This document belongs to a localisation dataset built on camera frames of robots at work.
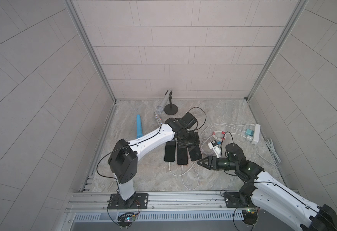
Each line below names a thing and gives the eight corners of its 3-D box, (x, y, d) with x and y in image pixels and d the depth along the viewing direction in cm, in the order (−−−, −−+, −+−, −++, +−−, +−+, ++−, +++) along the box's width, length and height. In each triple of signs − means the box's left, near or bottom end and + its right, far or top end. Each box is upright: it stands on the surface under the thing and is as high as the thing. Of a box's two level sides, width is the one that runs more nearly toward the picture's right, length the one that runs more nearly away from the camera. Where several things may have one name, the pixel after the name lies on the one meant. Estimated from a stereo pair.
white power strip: (250, 143, 93) (253, 140, 90) (254, 126, 101) (256, 123, 98) (255, 145, 92) (258, 143, 89) (258, 128, 100) (261, 125, 97)
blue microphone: (137, 138, 96) (136, 136, 94) (137, 116, 108) (136, 114, 106) (143, 137, 96) (142, 135, 94) (142, 116, 108) (141, 113, 106)
